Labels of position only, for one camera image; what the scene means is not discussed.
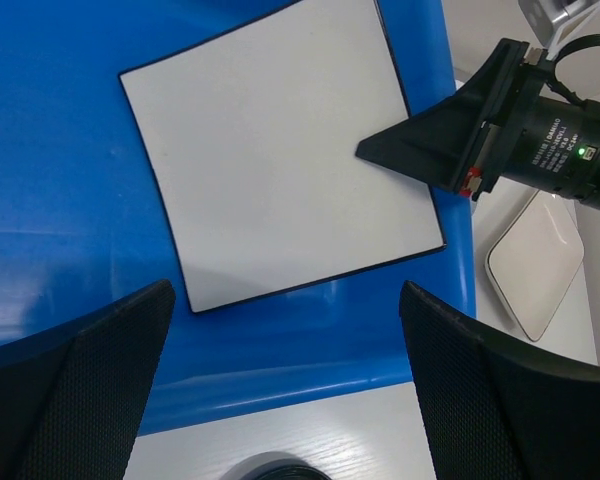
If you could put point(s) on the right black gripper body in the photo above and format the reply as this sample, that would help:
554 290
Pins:
503 127

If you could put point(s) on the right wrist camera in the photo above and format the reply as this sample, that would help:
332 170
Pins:
554 22

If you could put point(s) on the large square white plate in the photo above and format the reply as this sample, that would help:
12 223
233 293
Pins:
252 137

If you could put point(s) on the blue plastic bin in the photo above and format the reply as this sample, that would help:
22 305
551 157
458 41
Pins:
82 224

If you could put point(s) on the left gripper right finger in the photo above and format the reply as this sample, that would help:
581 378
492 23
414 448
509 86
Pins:
494 406

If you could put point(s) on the small rectangular white dish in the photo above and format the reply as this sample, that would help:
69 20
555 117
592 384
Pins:
533 263

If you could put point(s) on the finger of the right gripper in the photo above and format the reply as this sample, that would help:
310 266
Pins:
440 145

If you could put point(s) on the black round plate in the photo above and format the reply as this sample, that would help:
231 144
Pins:
274 465

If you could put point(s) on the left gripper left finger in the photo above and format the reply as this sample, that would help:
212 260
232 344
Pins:
72 397

